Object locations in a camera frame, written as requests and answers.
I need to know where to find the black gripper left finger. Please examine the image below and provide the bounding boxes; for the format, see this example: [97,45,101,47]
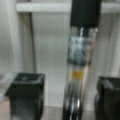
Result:
[5,73,45,120]

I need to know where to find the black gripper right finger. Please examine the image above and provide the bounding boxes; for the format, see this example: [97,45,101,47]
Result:
[94,76,120,120]

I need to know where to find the black pen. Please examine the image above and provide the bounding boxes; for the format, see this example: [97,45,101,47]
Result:
[62,0,101,120]

